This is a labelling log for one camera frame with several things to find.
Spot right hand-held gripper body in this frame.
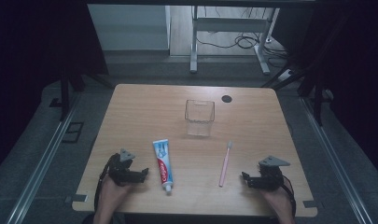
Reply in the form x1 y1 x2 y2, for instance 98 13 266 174
250 155 291 191

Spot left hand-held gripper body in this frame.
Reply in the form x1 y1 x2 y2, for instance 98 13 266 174
107 147 147 188

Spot toothpaste tube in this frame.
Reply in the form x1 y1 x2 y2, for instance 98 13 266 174
152 138 175 195

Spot pink toothbrush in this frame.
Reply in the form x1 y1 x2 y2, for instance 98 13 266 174
217 140 234 189

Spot clear plastic cup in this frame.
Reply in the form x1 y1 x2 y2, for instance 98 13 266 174
184 99 216 138

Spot person's left hand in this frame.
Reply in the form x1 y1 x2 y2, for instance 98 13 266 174
97 175 133 216

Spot person's right hand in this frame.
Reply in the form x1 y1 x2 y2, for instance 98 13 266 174
259 183 294 217

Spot black metal stand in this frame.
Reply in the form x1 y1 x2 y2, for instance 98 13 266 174
49 66 115 123
260 59 334 127

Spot white power strip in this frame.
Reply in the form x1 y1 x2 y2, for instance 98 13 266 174
279 69 295 81

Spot white panel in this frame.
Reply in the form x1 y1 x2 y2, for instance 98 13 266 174
87 4 172 51

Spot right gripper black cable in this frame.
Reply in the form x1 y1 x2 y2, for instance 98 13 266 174
281 175 298 218

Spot aluminium floor rail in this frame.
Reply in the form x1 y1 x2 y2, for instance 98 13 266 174
5 92 82 224
300 96 375 224

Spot white desk frame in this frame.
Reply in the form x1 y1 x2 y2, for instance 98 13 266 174
189 5 281 76

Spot black floor cables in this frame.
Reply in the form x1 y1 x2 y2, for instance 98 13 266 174
196 7 291 69

